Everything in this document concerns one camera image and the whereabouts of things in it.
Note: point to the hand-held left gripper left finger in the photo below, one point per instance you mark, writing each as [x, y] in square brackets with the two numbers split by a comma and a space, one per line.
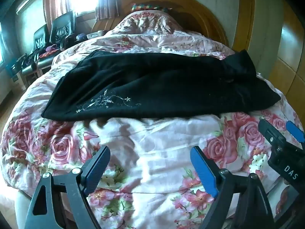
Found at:
[95, 169]

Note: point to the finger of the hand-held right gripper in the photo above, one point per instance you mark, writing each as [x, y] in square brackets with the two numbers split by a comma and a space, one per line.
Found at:
[295, 131]
[269, 131]

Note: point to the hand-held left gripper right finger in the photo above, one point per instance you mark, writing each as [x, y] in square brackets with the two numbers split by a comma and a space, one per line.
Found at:
[205, 169]

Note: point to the black embroidered pants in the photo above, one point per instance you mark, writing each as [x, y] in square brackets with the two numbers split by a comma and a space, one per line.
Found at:
[154, 83]

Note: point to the pink floral duvet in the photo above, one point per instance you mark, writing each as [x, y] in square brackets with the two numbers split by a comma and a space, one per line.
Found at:
[154, 148]

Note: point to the wooden wardrobe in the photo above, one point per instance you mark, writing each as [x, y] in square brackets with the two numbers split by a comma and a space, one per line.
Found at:
[293, 64]

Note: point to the white box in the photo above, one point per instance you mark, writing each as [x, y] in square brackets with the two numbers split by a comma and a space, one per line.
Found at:
[96, 33]

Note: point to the wooden bed headboard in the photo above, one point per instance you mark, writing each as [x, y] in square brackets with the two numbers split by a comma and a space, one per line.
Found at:
[197, 14]

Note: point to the black leather armchair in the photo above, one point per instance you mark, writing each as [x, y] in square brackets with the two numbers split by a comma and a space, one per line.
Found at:
[39, 40]
[63, 27]

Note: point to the colourful checked cloth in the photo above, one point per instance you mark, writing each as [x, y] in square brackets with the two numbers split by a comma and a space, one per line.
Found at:
[143, 6]

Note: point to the pink curtain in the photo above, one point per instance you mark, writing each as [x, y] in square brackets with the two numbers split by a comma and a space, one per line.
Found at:
[107, 0]
[53, 0]

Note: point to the white wall air conditioner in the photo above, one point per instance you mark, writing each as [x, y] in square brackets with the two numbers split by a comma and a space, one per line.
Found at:
[25, 3]

